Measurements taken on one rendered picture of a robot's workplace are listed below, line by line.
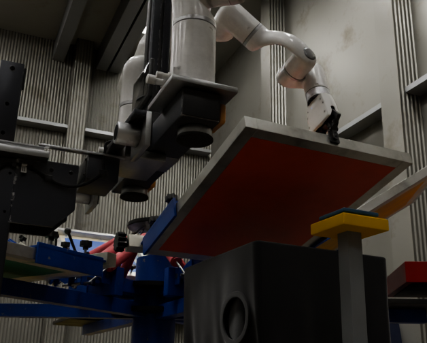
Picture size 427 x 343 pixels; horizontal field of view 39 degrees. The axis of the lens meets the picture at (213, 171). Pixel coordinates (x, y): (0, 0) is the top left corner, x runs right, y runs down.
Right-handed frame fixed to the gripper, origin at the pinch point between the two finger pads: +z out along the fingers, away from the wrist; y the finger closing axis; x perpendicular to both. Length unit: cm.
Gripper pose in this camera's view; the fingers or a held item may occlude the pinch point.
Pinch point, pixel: (329, 141)
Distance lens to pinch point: 180.6
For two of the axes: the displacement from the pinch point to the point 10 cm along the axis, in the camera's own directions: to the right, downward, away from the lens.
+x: 9.0, 1.6, 4.0
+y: 4.2, -5.3, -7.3
